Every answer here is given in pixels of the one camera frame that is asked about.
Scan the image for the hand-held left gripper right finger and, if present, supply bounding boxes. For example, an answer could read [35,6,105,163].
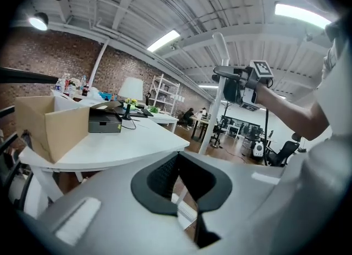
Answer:
[178,135,346,255]

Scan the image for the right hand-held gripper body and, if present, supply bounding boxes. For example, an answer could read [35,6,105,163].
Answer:
[222,59,275,111]

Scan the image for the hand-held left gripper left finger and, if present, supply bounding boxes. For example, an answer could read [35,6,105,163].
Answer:
[19,151,201,255]

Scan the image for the person's right forearm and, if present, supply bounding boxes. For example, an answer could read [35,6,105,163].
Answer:
[255,84,331,142]

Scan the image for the black coat rack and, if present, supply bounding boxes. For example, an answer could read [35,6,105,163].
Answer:
[221,101,234,118]

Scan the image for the round wooden table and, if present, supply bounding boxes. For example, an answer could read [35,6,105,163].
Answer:
[191,116,212,142]

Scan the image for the white metal shelf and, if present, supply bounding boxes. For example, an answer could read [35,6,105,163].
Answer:
[149,73,182,117]

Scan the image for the black tripod stand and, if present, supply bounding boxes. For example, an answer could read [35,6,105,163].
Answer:
[262,107,272,167]

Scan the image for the white round robot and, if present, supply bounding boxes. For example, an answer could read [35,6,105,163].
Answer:
[251,140,265,158]

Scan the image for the black mesh chair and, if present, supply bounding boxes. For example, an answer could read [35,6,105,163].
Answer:
[267,132,303,167]

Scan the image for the ceiling tube light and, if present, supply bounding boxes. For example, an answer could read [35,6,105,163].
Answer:
[274,2,333,30]
[146,29,182,53]

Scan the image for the narrow white desk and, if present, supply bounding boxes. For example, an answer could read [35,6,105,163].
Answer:
[142,109,180,134]

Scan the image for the wide white desk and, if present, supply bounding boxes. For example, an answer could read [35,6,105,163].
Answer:
[18,115,191,202]

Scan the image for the black tablet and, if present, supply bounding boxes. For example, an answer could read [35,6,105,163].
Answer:
[137,108,155,118]

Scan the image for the white table lamp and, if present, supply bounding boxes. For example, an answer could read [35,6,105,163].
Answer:
[117,77,145,120]

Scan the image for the yellow flower pot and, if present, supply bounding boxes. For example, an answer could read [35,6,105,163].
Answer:
[124,98,139,110]

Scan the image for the person's grey top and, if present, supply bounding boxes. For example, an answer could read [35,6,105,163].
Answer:
[307,14,352,150]

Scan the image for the dark grey flat box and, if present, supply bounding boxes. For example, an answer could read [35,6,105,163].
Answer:
[87,101,123,134]

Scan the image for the open cardboard box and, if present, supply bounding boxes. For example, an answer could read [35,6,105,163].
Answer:
[14,95,91,164]

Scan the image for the cluster of drink bottles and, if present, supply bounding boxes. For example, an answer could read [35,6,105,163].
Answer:
[54,74,91,98]

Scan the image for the black pendant lamp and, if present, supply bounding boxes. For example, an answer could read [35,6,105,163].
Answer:
[28,12,50,32]

